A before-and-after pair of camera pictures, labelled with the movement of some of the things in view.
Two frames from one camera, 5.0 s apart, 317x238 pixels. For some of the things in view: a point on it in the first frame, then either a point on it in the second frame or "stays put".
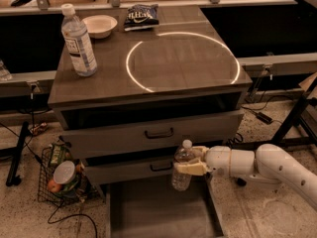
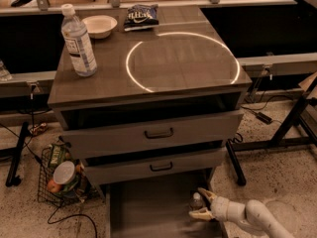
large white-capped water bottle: x=78 y=42 stays put
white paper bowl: x=100 y=26 stays put
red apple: x=53 y=186 stays put
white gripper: x=218 y=160 -> x=222 y=207
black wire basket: x=86 y=191 stays put
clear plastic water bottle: x=181 y=181 -> x=196 y=202
